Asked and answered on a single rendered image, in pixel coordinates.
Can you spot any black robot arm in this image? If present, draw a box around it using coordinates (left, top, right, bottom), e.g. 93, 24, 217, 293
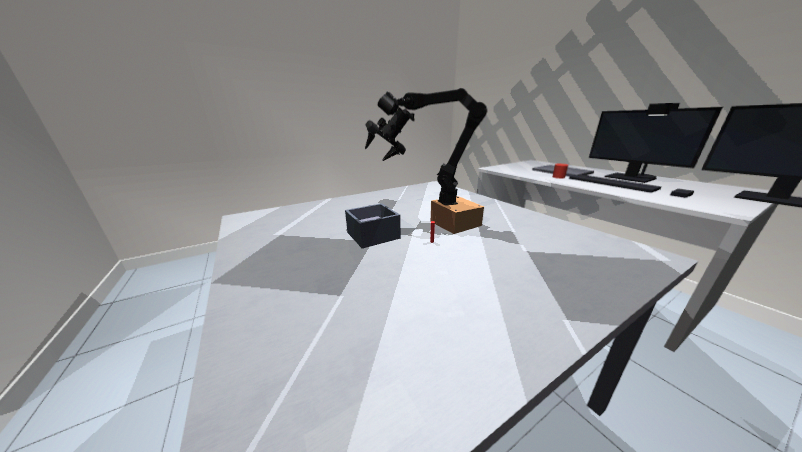
378, 88, 488, 206

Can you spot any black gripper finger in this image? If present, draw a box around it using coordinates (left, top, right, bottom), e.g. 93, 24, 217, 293
382, 146, 400, 161
365, 129, 375, 149

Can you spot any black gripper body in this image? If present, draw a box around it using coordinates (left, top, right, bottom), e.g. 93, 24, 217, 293
365, 119, 406, 155

